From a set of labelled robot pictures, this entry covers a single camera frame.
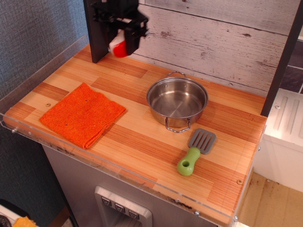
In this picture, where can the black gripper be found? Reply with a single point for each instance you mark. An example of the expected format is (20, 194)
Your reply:
(124, 15)

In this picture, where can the red white apple slice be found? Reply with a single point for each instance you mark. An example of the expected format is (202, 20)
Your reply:
(117, 46)

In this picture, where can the orange knitted cloth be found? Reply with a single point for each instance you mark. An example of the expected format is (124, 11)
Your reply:
(82, 116)

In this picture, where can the stainless steel pot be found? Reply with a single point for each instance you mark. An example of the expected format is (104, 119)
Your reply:
(177, 101)

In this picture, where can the grey green toy spatula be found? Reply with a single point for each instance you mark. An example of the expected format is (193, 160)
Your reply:
(201, 142)

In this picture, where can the grey toy kitchen cabinet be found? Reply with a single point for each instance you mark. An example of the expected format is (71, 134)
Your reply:
(79, 180)

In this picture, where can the silver dispenser button panel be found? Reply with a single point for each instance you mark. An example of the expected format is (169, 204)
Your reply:
(117, 211)

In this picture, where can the white cabinet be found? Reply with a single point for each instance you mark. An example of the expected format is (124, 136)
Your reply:
(280, 152)

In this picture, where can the yellow black object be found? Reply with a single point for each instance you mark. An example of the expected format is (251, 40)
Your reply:
(20, 222)

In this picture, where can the clear acrylic guard rail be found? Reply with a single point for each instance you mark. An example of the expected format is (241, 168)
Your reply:
(136, 148)

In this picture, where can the dark right frame post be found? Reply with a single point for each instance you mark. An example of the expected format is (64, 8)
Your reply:
(284, 60)

